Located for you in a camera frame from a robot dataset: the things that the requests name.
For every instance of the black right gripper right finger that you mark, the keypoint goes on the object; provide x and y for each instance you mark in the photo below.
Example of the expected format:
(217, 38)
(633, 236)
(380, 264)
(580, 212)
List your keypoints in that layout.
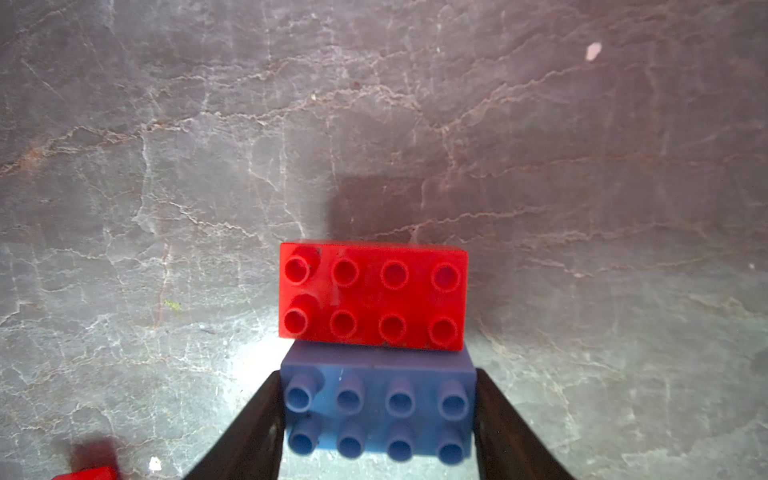
(507, 448)

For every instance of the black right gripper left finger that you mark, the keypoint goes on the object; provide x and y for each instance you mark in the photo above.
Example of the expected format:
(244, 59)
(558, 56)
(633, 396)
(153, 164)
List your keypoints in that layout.
(252, 446)

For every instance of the red lego brick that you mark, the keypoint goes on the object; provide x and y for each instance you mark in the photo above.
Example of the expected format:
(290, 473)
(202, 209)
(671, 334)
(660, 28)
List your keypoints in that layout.
(374, 294)
(101, 473)

